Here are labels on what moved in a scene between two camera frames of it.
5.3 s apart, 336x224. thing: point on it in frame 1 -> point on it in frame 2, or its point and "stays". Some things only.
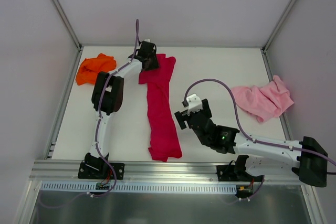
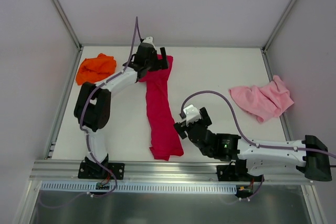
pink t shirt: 264,103 stays
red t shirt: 164,141 stays
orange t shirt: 90,67 stays
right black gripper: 191,118 -> 186,128
